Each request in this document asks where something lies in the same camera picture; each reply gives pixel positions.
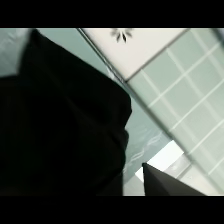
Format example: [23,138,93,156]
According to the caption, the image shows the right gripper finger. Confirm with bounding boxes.
[142,162,206,197]

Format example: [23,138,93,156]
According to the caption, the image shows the black garment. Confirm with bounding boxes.
[0,28,133,197]

